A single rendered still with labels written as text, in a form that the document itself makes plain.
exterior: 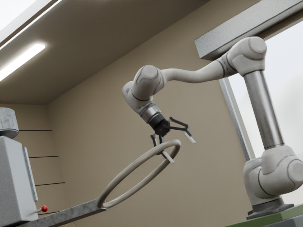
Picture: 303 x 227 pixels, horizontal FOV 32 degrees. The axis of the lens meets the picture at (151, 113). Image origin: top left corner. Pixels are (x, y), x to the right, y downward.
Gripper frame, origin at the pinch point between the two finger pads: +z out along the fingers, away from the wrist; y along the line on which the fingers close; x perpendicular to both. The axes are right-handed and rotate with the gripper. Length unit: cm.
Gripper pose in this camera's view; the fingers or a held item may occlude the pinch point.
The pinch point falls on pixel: (182, 151)
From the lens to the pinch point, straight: 237.6
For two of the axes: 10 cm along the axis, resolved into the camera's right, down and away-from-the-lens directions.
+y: -7.0, 6.8, 2.3
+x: -3.5, -0.5, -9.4
